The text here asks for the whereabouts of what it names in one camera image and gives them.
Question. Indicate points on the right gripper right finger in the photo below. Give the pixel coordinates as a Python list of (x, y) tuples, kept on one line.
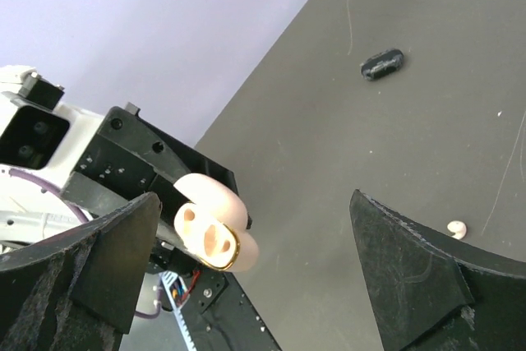
[(429, 291)]

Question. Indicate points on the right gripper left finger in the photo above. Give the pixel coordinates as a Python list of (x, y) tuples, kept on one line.
[(78, 290)]

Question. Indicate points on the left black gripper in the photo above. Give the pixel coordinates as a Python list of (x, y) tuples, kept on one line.
[(127, 157)]

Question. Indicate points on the cream earbud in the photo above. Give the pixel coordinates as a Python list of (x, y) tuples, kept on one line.
[(457, 229)]

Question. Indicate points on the cream earbud charging case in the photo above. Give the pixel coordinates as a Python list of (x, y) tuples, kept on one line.
[(212, 224)]

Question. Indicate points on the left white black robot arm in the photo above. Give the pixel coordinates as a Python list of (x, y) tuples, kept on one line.
[(32, 208)]

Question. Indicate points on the black earbud charging case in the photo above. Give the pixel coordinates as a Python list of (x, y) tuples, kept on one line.
[(382, 64)]

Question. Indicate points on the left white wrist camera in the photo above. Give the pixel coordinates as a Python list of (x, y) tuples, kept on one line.
[(40, 132)]

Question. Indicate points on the grey slotted cable duct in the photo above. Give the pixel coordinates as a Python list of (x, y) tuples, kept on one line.
[(168, 280)]

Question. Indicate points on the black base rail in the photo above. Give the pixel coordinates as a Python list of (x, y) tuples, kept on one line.
[(218, 313)]

